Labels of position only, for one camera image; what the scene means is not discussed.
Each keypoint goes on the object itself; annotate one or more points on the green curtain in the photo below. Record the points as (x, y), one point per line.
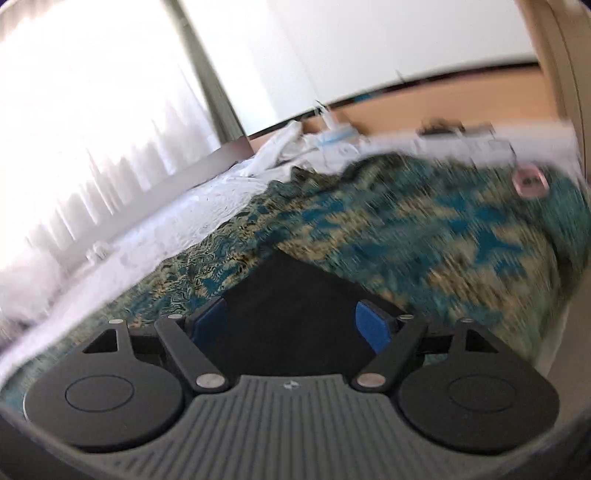
(212, 74)

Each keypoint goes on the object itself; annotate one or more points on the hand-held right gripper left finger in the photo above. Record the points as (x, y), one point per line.
(210, 321)

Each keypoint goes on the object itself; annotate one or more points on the sheer white curtain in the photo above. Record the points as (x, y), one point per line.
(92, 129)

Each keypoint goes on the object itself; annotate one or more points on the black pants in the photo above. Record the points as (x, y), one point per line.
(291, 314)

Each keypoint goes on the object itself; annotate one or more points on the crumpled white cloth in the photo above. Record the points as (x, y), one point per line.
(277, 150)

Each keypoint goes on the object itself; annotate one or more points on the grey headboard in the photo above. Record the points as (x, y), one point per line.
(198, 168)

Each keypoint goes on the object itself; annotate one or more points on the white bed sheet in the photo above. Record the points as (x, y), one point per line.
(152, 230)

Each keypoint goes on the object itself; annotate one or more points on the pink object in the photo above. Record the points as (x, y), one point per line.
(530, 181)

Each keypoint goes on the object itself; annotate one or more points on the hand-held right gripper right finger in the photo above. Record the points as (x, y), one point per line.
(374, 326)

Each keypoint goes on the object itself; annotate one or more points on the teal paisley blanket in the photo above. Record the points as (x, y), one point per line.
(415, 240)

